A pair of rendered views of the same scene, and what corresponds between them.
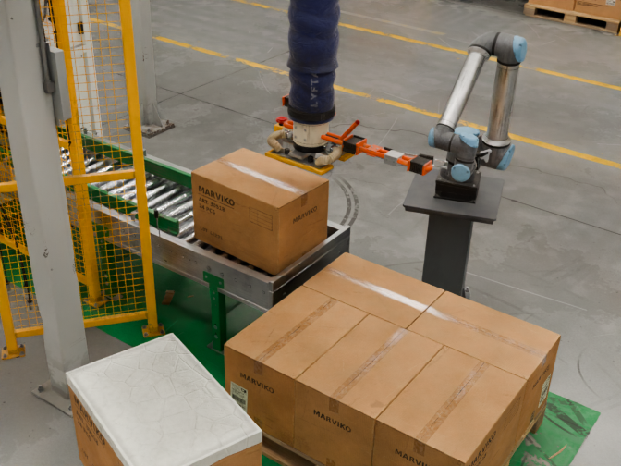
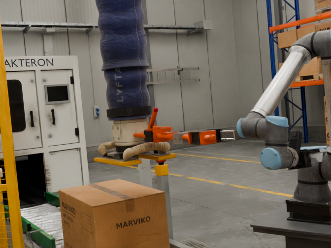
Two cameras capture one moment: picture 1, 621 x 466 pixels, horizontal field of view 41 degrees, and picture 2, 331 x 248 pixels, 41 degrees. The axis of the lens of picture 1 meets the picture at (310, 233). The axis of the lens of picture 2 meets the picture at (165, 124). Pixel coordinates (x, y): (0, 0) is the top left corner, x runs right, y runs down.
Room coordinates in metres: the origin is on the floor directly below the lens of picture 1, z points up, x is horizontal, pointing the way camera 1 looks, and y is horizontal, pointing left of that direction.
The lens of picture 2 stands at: (1.74, -1.01, 1.42)
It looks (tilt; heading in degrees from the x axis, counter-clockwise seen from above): 3 degrees down; 23
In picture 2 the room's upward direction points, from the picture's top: 5 degrees counter-clockwise
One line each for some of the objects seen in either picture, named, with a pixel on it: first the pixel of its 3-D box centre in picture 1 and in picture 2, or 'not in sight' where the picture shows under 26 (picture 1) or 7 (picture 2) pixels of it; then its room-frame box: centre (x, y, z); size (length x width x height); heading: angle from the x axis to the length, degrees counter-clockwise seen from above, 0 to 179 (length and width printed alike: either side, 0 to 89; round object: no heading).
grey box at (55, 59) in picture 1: (48, 80); not in sight; (3.33, 1.12, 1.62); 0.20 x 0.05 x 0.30; 55
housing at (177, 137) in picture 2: (394, 158); (183, 138); (3.42, -0.37, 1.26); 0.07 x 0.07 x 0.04; 55
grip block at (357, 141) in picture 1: (354, 144); (156, 135); (3.54, -0.19, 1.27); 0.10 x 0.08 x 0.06; 145
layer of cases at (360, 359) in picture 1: (392, 374); not in sight; (3.02, -0.40, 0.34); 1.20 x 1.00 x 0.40; 55
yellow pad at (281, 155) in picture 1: (298, 157); (116, 157); (3.61, 0.07, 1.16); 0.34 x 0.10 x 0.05; 55
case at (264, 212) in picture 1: (260, 209); (111, 225); (3.84, 0.27, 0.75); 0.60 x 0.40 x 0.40; 52
